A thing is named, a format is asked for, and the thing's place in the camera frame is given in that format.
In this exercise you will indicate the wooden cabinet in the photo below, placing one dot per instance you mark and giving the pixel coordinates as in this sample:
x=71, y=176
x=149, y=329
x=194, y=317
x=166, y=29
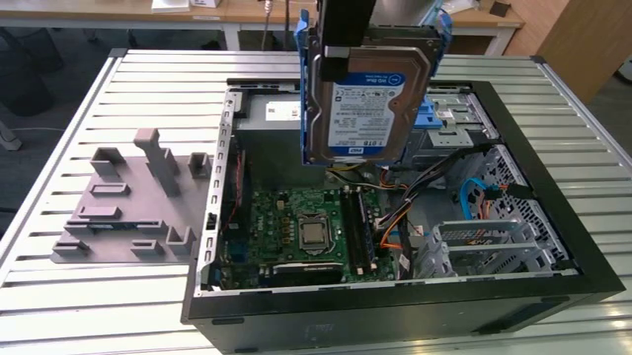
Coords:
x=583, y=37

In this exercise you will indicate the grey metal stand foot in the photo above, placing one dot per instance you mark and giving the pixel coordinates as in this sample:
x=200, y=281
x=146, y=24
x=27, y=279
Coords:
x=10, y=138

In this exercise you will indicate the silver CPU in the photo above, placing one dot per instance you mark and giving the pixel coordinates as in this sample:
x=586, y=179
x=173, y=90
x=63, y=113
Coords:
x=315, y=234

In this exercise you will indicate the silver optical drive cage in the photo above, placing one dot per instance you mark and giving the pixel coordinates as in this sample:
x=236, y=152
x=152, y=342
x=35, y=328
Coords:
x=459, y=137

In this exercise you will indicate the green motherboard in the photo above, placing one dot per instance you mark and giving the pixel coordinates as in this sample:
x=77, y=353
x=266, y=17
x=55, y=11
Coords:
x=316, y=201

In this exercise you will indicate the large white box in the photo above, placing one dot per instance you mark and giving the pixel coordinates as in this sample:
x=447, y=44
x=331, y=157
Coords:
x=170, y=5

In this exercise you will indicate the hard disk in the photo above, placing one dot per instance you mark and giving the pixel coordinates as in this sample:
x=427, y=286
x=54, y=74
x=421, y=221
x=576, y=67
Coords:
x=371, y=111

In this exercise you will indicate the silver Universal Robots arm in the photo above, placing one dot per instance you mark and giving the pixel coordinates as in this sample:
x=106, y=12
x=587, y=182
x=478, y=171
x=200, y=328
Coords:
x=403, y=11

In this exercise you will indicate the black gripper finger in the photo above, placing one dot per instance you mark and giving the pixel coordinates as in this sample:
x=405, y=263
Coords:
x=345, y=22

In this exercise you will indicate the wooden desk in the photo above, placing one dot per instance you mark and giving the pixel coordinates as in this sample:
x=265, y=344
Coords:
x=99, y=15

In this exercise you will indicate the small black desk object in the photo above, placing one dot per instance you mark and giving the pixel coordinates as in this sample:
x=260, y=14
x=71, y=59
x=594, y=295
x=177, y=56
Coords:
x=503, y=9

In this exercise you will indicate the grey power supply unit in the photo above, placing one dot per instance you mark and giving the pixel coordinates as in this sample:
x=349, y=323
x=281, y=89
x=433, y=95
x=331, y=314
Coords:
x=269, y=155

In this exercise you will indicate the small white box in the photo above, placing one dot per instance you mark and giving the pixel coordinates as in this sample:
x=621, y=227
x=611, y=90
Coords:
x=205, y=3

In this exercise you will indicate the black office chair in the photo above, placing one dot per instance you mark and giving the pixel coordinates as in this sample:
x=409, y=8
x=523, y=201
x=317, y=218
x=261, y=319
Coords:
x=30, y=74

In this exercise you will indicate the silver disk bay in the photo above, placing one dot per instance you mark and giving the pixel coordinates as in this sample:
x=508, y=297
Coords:
x=494, y=247

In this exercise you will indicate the black graphics card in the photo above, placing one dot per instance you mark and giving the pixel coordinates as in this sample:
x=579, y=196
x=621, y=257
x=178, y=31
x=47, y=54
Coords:
x=307, y=271

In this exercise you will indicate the grey parts rack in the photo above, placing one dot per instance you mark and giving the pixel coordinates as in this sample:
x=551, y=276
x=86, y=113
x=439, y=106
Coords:
x=144, y=211

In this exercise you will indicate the blue drive latch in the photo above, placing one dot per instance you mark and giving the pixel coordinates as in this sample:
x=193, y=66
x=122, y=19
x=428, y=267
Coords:
x=429, y=118

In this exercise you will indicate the black PC case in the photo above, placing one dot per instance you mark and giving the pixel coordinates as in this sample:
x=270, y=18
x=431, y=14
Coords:
x=345, y=321

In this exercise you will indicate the black CPU socket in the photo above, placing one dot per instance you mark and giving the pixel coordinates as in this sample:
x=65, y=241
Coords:
x=313, y=217

